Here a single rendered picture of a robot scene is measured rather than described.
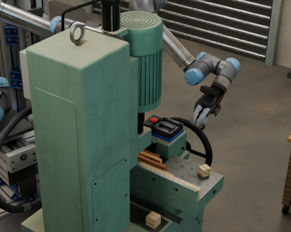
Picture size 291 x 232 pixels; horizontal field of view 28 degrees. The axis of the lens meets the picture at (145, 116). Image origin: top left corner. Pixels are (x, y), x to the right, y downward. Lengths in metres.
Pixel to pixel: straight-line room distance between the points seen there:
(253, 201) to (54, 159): 1.93
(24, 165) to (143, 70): 0.92
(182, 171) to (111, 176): 0.42
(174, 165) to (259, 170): 1.63
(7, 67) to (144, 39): 1.05
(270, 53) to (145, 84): 3.26
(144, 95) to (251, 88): 2.86
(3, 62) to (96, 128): 1.14
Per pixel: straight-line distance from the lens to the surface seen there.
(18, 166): 2.61
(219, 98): 2.58
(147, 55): 1.89
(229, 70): 2.59
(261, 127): 4.25
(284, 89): 4.81
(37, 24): 2.42
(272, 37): 5.06
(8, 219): 3.11
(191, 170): 2.23
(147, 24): 1.89
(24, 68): 1.80
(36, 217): 2.18
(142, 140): 2.12
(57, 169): 1.85
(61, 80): 1.65
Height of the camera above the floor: 2.22
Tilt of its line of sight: 31 degrees down
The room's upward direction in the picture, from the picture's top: 1 degrees clockwise
